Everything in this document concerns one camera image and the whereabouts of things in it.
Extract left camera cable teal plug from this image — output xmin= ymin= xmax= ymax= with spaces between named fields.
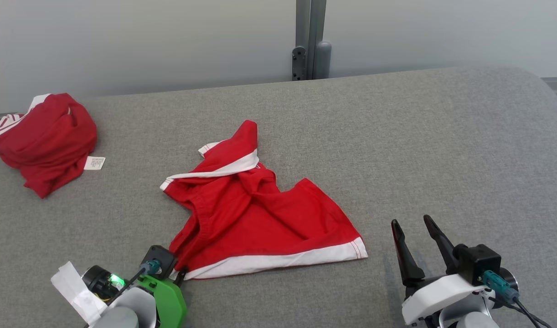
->
xmin=83 ymin=259 xmax=163 ymax=328

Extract white tape wrap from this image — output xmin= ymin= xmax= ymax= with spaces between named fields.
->
xmin=51 ymin=261 xmax=108 ymax=325

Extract red shorts with white trim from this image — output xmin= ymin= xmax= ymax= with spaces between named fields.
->
xmin=159 ymin=120 xmax=369 ymax=281

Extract right camera cable teal plug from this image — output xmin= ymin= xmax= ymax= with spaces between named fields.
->
xmin=483 ymin=270 xmax=553 ymax=328

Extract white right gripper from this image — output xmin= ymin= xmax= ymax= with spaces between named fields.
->
xmin=391 ymin=215 xmax=496 ymax=327

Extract camera cable teal plug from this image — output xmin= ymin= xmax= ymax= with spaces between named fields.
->
xmin=483 ymin=270 xmax=553 ymax=328
xmin=83 ymin=259 xmax=163 ymax=328

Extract grey metal partition post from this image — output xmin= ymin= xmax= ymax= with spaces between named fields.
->
xmin=291 ymin=0 xmax=332 ymax=82

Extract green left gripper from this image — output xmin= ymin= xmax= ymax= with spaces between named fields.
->
xmin=136 ymin=268 xmax=189 ymax=328

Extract red shirt with white sleeve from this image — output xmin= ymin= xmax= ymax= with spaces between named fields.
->
xmin=0 ymin=93 xmax=107 ymax=199

